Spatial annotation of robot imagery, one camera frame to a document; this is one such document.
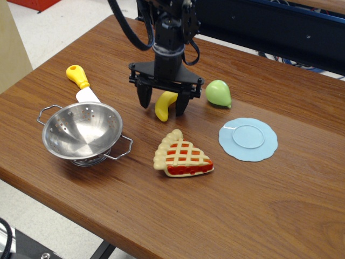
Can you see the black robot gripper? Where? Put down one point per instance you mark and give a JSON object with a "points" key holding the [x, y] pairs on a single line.
{"points": [[166, 72]]}

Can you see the dark blue metal frame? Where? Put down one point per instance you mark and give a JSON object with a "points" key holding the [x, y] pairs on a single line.
{"points": [[286, 30]]}

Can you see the beige wooden panel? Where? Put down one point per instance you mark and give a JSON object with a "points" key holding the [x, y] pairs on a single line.
{"points": [[15, 63]]}

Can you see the toy cherry pie slice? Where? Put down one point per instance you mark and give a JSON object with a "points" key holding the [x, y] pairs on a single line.
{"points": [[179, 158]]}

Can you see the light blue toy plate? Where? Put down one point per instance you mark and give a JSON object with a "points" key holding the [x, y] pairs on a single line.
{"points": [[248, 139]]}

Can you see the yellow toy banana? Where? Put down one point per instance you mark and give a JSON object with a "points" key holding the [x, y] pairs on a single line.
{"points": [[162, 105]]}

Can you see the red box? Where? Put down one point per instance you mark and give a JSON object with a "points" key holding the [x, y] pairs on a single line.
{"points": [[38, 5]]}

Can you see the green toy pear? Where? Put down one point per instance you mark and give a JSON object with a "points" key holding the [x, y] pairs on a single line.
{"points": [[218, 93]]}

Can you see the steel colander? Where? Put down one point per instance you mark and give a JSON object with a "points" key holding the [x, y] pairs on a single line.
{"points": [[82, 133]]}

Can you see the black table leg bracket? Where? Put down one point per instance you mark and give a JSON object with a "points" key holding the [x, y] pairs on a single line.
{"points": [[26, 247]]}

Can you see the yellow handled toy knife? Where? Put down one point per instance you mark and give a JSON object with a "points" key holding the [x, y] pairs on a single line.
{"points": [[77, 74]]}

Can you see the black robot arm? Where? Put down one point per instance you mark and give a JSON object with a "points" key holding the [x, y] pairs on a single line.
{"points": [[175, 24]]}

